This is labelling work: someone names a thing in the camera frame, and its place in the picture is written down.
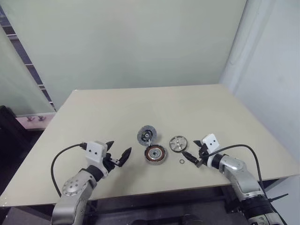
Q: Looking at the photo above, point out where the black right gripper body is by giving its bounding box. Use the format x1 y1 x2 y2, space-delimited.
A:
196 143 212 168

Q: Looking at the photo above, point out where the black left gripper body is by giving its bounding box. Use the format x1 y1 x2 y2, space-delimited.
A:
102 152 123 173

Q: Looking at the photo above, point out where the round silver motor stator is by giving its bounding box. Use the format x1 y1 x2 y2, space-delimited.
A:
142 144 169 166

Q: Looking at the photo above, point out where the silver spoked motor cover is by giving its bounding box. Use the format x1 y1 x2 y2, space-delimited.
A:
168 135 189 153

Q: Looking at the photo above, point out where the grey motor rotor disc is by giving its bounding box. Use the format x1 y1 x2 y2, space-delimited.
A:
136 125 158 147

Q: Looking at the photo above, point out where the pink ledge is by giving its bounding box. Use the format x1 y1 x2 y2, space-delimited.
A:
15 112 56 131

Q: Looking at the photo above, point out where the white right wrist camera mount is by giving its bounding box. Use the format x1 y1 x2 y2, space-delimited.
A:
202 133 220 155

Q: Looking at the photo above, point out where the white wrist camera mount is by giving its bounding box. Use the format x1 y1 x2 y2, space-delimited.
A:
202 133 220 155
85 141 109 176

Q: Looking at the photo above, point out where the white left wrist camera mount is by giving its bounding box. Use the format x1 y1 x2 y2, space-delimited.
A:
85 141 109 176

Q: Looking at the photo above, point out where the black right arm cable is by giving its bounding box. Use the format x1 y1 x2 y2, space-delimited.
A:
207 144 278 211

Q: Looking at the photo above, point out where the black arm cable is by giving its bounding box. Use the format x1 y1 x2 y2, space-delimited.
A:
51 142 89 198
207 144 278 211

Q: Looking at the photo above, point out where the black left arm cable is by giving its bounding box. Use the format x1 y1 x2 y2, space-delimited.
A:
51 142 89 198

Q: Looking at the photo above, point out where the black table frame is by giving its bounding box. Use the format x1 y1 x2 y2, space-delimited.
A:
81 178 300 225

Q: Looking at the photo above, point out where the black cable tie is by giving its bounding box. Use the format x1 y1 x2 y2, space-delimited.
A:
269 193 289 203

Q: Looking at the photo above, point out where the dark window frame strip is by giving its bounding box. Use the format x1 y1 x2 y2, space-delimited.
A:
0 4 57 113

